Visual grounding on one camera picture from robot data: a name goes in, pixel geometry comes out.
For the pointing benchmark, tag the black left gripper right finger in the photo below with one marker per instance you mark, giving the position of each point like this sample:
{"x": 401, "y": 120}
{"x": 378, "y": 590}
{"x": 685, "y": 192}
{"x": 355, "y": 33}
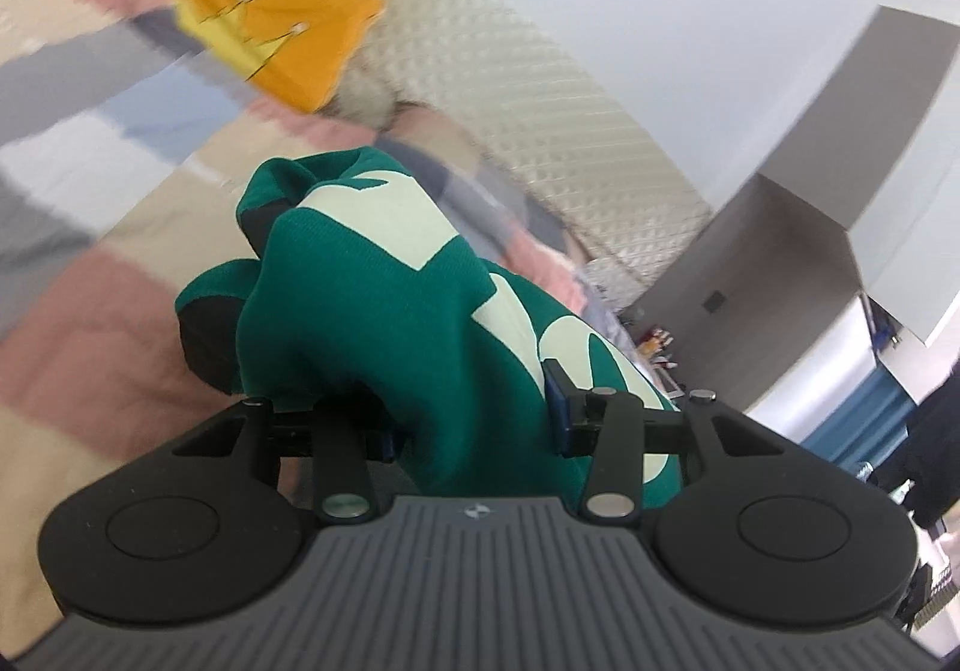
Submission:
{"x": 616, "y": 431}

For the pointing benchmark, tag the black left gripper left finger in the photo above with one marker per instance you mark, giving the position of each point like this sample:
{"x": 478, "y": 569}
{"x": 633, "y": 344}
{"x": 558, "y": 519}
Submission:
{"x": 342, "y": 434}

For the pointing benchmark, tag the green sweatshirt with white print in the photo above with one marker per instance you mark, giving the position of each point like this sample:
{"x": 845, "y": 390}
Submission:
{"x": 357, "y": 277}

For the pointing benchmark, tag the bottles on bedside table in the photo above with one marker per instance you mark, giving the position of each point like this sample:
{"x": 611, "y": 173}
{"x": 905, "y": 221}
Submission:
{"x": 655, "y": 352}

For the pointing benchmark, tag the blue curtain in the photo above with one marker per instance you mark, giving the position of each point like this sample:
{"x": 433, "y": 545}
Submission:
{"x": 866, "y": 427}

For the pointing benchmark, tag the cream fluffy pillow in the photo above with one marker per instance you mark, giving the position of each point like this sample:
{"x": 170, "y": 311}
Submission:
{"x": 363, "y": 98}

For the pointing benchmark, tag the patchwork colour block duvet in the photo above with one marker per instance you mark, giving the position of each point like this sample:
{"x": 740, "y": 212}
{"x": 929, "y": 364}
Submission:
{"x": 126, "y": 147}

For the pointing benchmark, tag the cream quilted headboard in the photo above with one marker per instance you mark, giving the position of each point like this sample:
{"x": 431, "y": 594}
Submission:
{"x": 537, "y": 115}

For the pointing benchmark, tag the orange crown pillow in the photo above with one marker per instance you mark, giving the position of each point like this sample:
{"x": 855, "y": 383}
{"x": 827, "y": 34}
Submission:
{"x": 296, "y": 50}

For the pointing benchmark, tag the grey wall socket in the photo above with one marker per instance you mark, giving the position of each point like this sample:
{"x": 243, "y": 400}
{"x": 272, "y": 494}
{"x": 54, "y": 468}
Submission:
{"x": 714, "y": 301}

